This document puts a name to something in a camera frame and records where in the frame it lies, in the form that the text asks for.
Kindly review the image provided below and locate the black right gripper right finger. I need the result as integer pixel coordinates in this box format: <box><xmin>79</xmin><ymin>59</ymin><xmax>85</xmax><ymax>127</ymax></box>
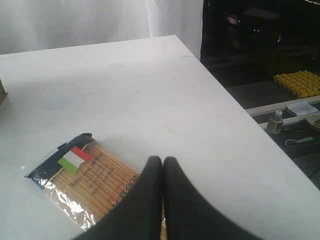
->
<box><xmin>163</xmin><ymin>156</ymin><xmax>255</xmax><ymax>240</ymax></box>

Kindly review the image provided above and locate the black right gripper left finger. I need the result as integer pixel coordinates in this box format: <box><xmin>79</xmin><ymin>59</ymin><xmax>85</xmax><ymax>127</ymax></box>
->
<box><xmin>79</xmin><ymin>156</ymin><xmax>163</xmax><ymax>240</ymax></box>

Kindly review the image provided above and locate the spaghetti packet with Italian flag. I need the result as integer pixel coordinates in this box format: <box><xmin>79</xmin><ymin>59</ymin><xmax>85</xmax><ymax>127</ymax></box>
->
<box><xmin>24</xmin><ymin>132</ymin><xmax>168</xmax><ymax>240</ymax></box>

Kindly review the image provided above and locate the small clear plastic bottle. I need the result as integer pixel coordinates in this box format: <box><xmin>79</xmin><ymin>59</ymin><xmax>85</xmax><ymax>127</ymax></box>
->
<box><xmin>267</xmin><ymin>110</ymin><xmax>283</xmax><ymax>134</ymax></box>

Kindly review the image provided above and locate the light blue peeler tool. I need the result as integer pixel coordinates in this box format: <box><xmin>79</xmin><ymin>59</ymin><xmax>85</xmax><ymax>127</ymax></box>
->
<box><xmin>284</xmin><ymin>136</ymin><xmax>314</xmax><ymax>146</ymax></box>

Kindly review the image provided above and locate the white folded cloth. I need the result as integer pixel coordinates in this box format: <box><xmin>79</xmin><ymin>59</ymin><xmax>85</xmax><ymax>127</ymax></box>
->
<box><xmin>286</xmin><ymin>101</ymin><xmax>319</xmax><ymax>117</ymax></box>

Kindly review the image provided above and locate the yellow egg tray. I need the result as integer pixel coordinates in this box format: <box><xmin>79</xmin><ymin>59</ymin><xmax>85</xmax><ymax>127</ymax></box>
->
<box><xmin>274</xmin><ymin>70</ymin><xmax>320</xmax><ymax>99</ymax></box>

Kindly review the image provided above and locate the white backdrop curtain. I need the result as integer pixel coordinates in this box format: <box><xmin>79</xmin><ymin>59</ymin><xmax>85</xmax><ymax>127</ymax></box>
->
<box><xmin>0</xmin><ymin>0</ymin><xmax>204</xmax><ymax>58</ymax></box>

